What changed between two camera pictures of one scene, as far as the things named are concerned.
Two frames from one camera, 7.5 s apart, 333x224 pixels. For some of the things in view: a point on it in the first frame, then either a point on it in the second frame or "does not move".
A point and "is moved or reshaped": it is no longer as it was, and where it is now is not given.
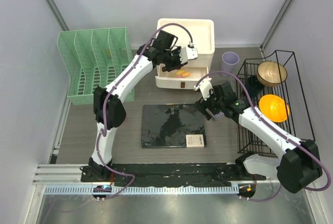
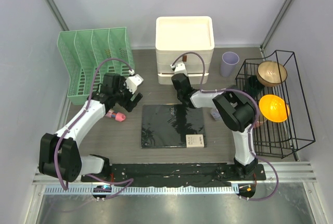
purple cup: [229, 61] does not move
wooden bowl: [270, 73] does not move
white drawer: [183, 77] is moved or reshaped
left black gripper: [178, 65] to [129, 104]
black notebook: [167, 125] does not move
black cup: [253, 87] does not move
